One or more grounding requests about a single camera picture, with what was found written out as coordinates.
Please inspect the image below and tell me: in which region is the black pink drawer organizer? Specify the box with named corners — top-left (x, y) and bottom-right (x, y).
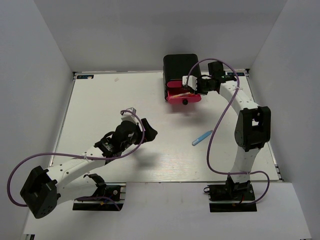
top-left (163, 53), bottom-right (202, 105)

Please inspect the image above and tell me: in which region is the blue utility knife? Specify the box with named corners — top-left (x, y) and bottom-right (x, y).
top-left (191, 130), bottom-right (213, 146)

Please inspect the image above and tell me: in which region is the orange highlighter pen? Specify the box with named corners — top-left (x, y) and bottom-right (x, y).
top-left (171, 92), bottom-right (195, 99)

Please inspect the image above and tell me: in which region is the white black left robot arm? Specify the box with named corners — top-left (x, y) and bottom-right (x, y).
top-left (20, 118), bottom-right (158, 219)

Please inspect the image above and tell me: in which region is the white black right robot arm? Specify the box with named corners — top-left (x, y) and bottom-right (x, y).
top-left (197, 61), bottom-right (271, 200)

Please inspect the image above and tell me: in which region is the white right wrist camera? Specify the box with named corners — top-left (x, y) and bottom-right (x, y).
top-left (182, 75), bottom-right (197, 91)

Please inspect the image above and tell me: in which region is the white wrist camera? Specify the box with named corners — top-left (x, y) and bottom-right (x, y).
top-left (120, 107), bottom-right (137, 124)
top-left (182, 75), bottom-right (197, 91)

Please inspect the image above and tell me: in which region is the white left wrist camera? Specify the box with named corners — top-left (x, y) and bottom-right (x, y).
top-left (120, 107), bottom-right (137, 124)

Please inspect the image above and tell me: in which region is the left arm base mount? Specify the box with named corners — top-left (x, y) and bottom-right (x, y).
top-left (72, 173), bottom-right (127, 212)

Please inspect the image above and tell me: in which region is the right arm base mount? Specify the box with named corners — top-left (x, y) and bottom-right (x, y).
top-left (203, 184), bottom-right (257, 213)

